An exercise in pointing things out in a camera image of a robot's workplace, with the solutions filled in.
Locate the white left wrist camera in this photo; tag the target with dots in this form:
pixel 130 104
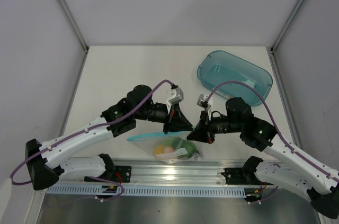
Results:
pixel 174 95

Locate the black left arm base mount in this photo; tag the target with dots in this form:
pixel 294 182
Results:
pixel 111 172

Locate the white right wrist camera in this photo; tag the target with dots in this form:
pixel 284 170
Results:
pixel 206 103

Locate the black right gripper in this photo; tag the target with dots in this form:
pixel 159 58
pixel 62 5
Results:
pixel 201 132

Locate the white slotted cable duct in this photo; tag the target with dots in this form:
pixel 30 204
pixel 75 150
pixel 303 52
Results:
pixel 141 190

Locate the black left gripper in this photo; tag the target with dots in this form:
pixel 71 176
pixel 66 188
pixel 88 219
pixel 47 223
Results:
pixel 177 121

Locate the teal plastic tray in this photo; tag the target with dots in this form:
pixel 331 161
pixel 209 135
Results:
pixel 220 66

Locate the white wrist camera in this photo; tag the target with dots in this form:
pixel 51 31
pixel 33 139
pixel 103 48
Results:
pixel 174 95
pixel 206 103

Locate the green toy bell pepper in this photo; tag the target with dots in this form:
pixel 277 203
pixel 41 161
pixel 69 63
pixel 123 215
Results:
pixel 190 148

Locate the pink toy egg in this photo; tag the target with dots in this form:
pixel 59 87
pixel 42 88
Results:
pixel 168 149

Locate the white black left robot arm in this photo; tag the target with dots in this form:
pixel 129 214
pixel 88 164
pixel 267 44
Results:
pixel 53 160

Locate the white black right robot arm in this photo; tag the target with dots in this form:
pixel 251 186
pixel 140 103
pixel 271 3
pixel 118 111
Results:
pixel 309 178

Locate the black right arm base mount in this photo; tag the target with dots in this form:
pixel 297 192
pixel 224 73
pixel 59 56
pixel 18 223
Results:
pixel 244 175

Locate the clear zip bag teal zipper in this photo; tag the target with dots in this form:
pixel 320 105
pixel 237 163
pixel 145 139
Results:
pixel 147 143

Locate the yellow toy lemon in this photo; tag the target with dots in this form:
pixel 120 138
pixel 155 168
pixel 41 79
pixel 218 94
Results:
pixel 159 149

